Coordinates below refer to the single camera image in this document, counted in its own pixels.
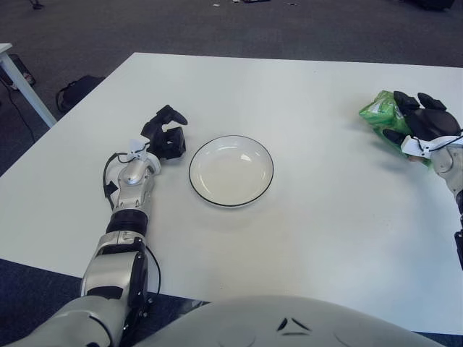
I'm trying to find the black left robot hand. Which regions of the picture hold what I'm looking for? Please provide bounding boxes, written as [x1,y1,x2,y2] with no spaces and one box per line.
[140,104,189,162]

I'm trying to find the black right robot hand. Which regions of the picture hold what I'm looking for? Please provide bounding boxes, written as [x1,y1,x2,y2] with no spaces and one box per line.
[382,90,463,145]

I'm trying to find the green snack bag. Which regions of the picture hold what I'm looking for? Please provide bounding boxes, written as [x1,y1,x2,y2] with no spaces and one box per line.
[358,90,435,171]

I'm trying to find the white plate with black rim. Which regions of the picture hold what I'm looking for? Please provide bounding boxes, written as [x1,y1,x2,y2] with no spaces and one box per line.
[188,134,275,210]

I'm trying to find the black backpack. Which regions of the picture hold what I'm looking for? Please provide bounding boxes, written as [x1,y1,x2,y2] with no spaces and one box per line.
[55,74,106,112]

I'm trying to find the large black floor object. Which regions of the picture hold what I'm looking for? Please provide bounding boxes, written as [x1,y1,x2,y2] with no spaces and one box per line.
[403,0,457,11]

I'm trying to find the white table leg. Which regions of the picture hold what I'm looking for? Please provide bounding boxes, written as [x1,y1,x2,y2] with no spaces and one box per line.
[0,43,58,128]

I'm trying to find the black box with red mark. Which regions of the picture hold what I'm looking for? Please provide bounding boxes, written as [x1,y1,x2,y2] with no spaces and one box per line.
[9,53,37,86]

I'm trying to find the grey robot torso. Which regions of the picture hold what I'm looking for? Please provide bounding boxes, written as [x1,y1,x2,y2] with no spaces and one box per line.
[144,294,446,347]

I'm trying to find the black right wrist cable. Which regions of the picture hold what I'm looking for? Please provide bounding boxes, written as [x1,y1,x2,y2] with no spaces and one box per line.
[415,132,463,151]

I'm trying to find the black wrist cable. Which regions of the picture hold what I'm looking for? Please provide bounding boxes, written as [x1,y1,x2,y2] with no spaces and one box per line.
[103,151,135,209]
[415,132,463,151]

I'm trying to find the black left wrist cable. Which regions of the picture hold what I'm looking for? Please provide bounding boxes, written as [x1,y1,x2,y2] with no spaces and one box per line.
[103,151,135,209]

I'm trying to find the black left elbow cable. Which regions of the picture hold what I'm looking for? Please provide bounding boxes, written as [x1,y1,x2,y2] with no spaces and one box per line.
[144,241,162,296]

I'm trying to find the black floor cable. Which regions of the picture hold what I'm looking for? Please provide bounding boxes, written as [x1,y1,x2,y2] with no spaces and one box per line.
[0,77,37,144]

